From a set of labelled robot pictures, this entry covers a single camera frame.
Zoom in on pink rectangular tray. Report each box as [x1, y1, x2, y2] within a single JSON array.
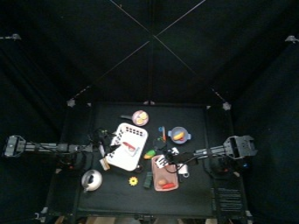
[[151, 154, 182, 193]]

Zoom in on red handled knife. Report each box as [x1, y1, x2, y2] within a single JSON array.
[[122, 141, 138, 152]]

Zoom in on silver metal bowl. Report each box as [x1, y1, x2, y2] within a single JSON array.
[[80, 169, 104, 193]]

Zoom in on white striped card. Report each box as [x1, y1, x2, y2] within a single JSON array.
[[154, 156, 170, 170]]

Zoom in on blue toy pot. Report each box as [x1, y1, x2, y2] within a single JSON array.
[[167, 126, 193, 145]]

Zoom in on dark green rectangular block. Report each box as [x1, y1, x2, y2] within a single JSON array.
[[143, 171, 155, 189]]

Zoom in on pink toy frying pan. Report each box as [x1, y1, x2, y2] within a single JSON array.
[[119, 109, 151, 127]]

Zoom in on wooden brush block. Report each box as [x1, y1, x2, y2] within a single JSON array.
[[99, 157, 112, 172]]

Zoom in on white slotted plastic basket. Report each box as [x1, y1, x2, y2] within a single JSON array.
[[106, 122, 150, 172]]

